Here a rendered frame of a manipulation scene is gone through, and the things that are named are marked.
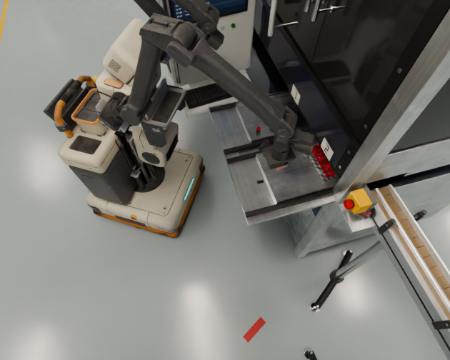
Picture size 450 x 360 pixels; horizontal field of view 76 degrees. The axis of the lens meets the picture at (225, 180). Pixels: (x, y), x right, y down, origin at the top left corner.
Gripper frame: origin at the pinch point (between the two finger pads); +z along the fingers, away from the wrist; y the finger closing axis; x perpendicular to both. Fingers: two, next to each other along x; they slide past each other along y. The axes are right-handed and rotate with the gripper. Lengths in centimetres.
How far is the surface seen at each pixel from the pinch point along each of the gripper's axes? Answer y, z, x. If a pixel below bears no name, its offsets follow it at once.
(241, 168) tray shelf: -9.0, 20.2, 16.6
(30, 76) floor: -171, 102, 240
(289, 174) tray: 11.3, 20.6, 7.1
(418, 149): 46.5, -9.4, -12.1
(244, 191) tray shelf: -11.1, 20.3, 4.2
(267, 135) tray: 9.3, 20.4, 31.6
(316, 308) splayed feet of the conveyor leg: 22, 106, -44
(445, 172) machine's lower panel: 80, 23, -11
